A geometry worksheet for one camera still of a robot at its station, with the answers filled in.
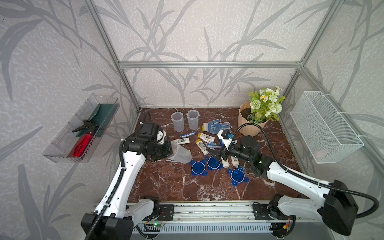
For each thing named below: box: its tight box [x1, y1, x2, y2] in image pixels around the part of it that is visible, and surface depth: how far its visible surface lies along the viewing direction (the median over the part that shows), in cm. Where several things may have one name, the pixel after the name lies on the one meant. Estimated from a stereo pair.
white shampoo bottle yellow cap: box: [221, 157, 230, 168], surface depth 91 cm
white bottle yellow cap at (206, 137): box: [197, 132, 216, 143], surface depth 103 cm
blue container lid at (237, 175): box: [227, 166, 250, 187], surface depth 87 cm
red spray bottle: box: [72, 120, 97, 158], surface depth 62 cm
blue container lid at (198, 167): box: [190, 160, 208, 177], surface depth 91 cm
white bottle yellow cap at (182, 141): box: [171, 137, 190, 145], surface depth 101 cm
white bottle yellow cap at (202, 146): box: [195, 138, 209, 155], surface depth 99 cm
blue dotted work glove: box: [201, 119, 232, 134], surface depth 111 cm
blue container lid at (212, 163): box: [205, 155, 223, 171], surface depth 92 cm
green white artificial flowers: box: [246, 86, 286, 124], surface depth 87 cm
